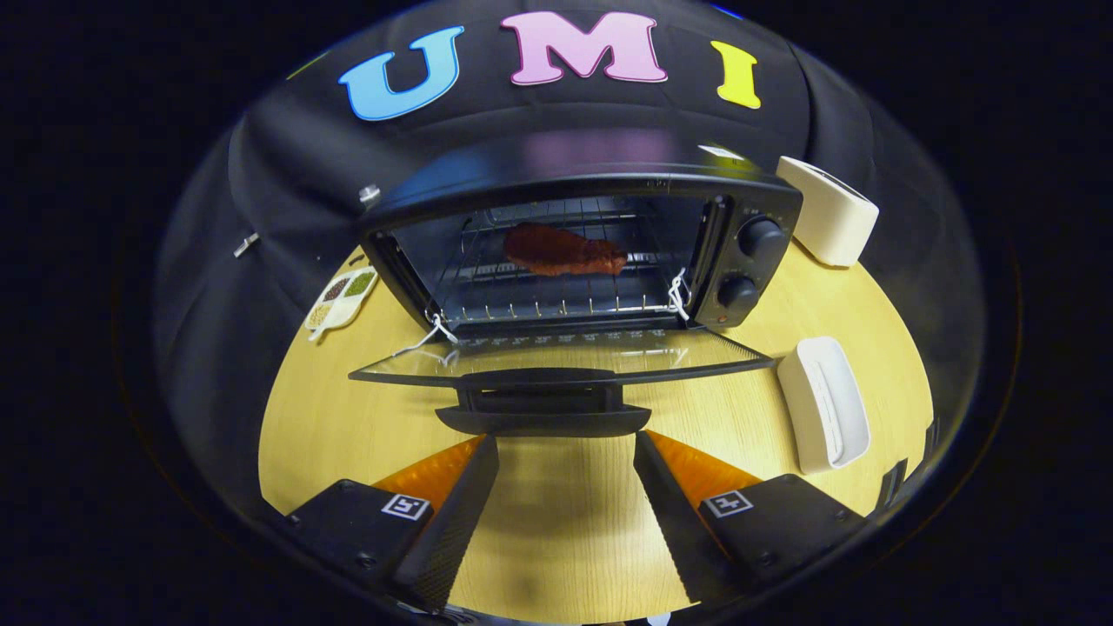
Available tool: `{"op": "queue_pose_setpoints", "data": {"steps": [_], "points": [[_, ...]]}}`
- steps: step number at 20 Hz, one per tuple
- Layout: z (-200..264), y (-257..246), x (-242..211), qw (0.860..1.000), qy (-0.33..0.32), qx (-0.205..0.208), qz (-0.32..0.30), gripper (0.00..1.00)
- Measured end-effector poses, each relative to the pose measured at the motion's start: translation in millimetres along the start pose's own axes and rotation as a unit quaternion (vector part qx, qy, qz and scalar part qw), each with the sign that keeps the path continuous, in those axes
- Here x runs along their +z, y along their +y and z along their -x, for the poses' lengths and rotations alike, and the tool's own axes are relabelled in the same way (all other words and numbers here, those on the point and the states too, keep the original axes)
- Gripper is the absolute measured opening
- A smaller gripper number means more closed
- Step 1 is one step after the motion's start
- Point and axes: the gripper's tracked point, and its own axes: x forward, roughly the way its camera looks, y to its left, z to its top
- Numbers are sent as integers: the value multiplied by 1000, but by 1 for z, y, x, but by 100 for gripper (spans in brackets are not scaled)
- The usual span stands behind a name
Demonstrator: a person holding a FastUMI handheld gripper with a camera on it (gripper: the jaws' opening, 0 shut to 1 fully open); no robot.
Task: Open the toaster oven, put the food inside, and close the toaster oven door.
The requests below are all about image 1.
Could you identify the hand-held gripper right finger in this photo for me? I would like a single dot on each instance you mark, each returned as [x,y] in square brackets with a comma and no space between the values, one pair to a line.
[669,522]

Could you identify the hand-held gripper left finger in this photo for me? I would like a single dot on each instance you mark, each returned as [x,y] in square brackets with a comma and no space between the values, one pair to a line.
[456,522]

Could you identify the black toaster oven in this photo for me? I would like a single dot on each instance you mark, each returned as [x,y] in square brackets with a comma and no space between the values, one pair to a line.
[756,261]

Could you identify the brown meat slice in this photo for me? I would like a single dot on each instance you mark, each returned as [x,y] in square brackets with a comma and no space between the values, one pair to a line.
[561,250]

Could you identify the white slot toaster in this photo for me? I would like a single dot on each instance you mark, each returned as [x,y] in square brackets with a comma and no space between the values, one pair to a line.
[830,213]

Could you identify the white ribbed tray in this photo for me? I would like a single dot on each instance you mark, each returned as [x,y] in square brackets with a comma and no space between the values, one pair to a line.
[822,404]

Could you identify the sectioned plate with spices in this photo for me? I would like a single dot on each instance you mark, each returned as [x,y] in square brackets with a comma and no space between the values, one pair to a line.
[341,296]

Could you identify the clear plastic bottle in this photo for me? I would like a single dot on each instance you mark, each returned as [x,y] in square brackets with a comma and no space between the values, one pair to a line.
[369,194]

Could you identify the metal clip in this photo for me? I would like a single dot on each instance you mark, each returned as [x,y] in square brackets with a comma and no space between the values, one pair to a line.
[246,245]

